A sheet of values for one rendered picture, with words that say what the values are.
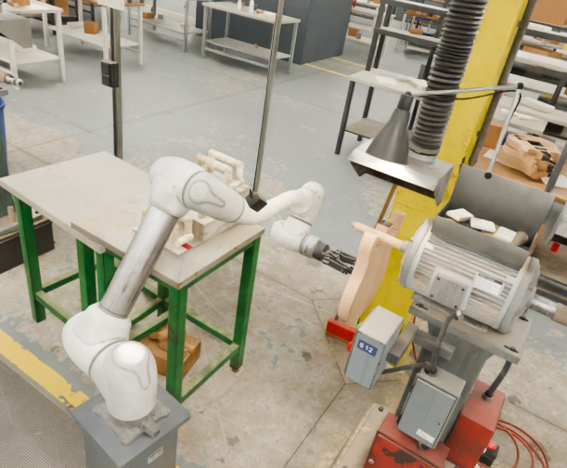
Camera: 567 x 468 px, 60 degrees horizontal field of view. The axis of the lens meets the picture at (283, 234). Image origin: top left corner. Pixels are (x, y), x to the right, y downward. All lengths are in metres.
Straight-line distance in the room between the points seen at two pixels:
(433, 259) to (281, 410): 1.41
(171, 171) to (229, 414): 1.47
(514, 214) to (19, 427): 2.27
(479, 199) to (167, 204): 0.99
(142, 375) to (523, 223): 1.25
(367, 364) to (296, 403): 1.22
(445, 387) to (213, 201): 0.96
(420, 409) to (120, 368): 0.99
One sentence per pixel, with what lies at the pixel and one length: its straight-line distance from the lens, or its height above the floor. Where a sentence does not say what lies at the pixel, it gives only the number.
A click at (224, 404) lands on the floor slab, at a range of 2.71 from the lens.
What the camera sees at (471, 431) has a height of 0.74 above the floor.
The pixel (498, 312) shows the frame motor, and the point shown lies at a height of 1.24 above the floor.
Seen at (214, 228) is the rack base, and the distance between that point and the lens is 2.16.
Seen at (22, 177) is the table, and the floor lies 0.90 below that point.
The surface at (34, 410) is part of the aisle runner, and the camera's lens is 2.76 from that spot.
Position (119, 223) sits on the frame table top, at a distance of 2.26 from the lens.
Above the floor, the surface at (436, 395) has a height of 0.90.
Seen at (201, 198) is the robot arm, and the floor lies 1.41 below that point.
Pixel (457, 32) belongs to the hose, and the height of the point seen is 1.93.
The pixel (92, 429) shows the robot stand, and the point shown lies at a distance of 1.77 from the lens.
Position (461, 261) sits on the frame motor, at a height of 1.33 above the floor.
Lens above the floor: 2.10
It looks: 31 degrees down
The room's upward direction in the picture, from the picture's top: 10 degrees clockwise
